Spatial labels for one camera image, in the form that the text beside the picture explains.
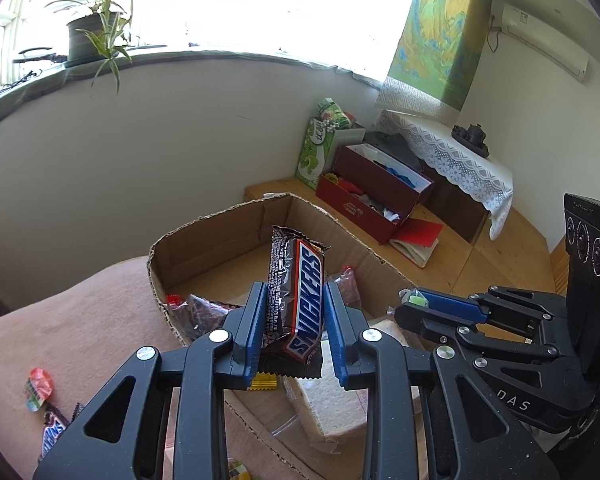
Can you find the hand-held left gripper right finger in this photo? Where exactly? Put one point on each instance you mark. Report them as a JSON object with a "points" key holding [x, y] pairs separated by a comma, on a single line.
{"points": [[336, 335]]}

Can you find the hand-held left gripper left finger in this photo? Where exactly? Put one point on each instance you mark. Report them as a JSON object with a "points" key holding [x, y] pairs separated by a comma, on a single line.
{"points": [[252, 330]]}

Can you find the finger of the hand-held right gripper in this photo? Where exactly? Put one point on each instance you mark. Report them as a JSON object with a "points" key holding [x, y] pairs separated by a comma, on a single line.
{"points": [[450, 305], [520, 360]]}

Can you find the red dried fruit packet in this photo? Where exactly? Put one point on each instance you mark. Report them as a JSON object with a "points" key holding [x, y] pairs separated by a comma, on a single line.
{"points": [[347, 287]]}

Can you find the large brown chocolate bar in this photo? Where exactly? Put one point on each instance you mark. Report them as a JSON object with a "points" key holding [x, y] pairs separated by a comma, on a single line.
{"points": [[300, 300]]}

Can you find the dark clear snack packet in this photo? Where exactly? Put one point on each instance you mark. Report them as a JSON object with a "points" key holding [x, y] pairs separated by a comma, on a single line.
{"points": [[205, 312]]}

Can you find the yellow candy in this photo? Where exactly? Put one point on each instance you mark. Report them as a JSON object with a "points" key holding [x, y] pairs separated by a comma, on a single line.
{"points": [[262, 382]]}

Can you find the sliced bread packet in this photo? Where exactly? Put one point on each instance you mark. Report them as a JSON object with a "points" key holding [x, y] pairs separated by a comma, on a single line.
{"points": [[330, 410]]}

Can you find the red cover notebook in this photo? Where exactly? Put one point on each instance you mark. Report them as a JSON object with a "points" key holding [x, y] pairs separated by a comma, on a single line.
{"points": [[420, 235]]}

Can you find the dark wooden cabinet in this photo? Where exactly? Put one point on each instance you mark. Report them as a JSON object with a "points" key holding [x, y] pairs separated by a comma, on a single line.
{"points": [[455, 205]]}

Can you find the white lace cloth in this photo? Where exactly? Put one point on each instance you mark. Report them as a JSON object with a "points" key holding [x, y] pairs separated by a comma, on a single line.
{"points": [[460, 170]]}

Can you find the dark red open box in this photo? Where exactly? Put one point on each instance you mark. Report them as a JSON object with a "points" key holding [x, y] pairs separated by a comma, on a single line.
{"points": [[360, 180]]}

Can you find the dark teapot set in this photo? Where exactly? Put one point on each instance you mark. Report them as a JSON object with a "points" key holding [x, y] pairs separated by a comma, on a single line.
{"points": [[472, 137]]}

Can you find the pink blanket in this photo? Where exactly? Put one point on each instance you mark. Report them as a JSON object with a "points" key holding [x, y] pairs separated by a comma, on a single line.
{"points": [[80, 320]]}

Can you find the green cardboard box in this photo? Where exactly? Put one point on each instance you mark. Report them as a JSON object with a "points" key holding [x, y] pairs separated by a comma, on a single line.
{"points": [[315, 155]]}

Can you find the small round jelly cup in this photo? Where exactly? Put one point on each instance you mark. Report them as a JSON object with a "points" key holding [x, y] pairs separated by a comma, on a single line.
{"points": [[39, 390]]}

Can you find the small brown chocolate bar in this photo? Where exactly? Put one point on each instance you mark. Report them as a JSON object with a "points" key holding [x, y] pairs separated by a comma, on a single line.
{"points": [[55, 432]]}

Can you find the white air conditioner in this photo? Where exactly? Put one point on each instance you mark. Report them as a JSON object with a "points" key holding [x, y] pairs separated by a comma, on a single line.
{"points": [[545, 42]]}

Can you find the potted spider plant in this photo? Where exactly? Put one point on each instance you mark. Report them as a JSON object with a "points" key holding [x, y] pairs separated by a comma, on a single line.
{"points": [[92, 35]]}

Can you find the green landscape wall scroll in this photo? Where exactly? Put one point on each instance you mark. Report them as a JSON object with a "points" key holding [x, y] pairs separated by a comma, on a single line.
{"points": [[440, 35]]}

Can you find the white window frame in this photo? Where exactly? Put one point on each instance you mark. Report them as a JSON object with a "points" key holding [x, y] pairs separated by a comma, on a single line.
{"points": [[10, 15]]}

